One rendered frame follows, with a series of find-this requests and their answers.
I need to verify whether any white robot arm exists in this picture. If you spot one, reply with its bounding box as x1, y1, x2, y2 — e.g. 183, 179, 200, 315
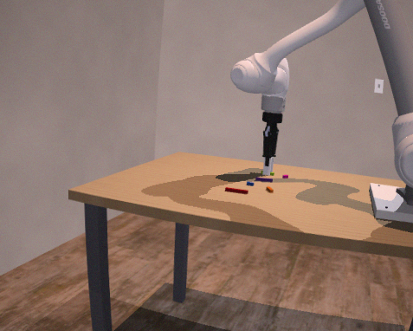
230, 0, 413, 206

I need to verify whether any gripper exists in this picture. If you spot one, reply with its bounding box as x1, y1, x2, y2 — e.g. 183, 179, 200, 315
262, 112, 282, 176

